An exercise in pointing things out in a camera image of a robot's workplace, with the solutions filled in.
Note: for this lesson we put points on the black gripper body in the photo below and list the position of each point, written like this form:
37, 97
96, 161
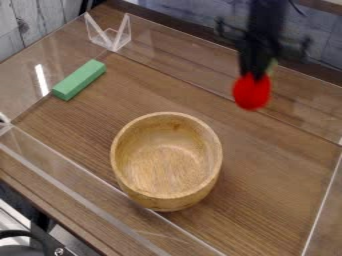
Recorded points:
264, 29

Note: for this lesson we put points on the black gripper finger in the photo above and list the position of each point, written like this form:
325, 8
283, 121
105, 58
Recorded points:
246, 62
262, 64

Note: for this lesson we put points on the red plush strawberry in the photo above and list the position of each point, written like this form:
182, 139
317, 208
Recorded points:
251, 93

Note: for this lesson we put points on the green rectangular block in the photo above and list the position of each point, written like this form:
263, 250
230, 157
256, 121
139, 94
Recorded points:
79, 79

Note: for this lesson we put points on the wooden bowl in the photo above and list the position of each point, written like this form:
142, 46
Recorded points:
166, 157

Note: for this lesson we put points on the clear acrylic corner bracket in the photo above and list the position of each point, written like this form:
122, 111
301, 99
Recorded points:
109, 38

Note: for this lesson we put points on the clear acrylic enclosure wall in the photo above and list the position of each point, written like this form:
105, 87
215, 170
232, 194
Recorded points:
275, 205

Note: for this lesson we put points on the black metal mount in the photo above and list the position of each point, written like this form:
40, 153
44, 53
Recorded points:
43, 240

